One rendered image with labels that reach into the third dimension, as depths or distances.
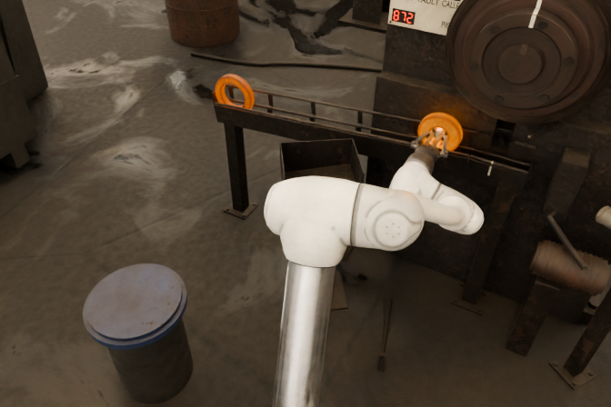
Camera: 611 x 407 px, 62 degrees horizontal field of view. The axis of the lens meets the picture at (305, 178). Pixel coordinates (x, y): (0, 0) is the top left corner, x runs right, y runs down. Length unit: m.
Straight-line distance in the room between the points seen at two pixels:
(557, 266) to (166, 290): 1.27
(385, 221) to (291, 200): 0.20
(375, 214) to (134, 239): 1.75
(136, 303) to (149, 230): 0.90
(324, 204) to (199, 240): 1.53
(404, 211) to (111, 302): 1.08
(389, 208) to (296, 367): 0.39
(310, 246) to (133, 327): 0.81
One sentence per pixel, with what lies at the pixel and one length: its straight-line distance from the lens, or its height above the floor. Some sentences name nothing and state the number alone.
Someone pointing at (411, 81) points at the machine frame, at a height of 0.87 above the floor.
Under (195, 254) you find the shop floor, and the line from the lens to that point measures 2.42.
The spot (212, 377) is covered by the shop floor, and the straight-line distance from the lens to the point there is 2.04.
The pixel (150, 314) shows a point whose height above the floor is 0.43.
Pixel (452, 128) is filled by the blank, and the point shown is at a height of 0.79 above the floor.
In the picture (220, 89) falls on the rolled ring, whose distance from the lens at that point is 2.24.
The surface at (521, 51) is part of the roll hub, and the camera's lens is 1.54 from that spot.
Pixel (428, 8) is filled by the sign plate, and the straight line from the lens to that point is 1.81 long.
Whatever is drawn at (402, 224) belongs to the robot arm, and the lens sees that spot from 0.96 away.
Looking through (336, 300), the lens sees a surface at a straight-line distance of 2.20.
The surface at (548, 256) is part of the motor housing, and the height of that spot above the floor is 0.52.
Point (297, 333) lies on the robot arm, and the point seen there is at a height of 0.85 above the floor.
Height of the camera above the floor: 1.75
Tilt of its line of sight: 39 degrees down
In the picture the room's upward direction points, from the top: 1 degrees clockwise
